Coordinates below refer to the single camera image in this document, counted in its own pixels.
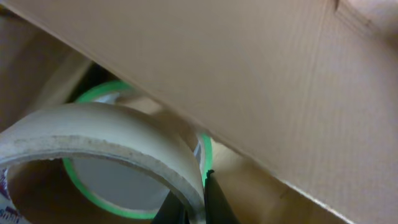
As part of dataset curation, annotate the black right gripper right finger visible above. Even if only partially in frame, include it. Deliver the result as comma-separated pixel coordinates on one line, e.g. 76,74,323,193
205,170,240,224

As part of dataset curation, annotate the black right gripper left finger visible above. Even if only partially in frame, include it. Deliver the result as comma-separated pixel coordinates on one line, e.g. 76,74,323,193
151,192,189,224

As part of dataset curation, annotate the beige masking tape roll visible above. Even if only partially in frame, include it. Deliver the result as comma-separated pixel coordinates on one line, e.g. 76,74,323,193
1,103,206,223

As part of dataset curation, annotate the green tape roll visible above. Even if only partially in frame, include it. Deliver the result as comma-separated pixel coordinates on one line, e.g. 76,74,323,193
63,80,213,220

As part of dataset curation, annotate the brown cardboard box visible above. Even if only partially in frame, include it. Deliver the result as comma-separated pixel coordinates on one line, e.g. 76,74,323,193
6,0,397,223

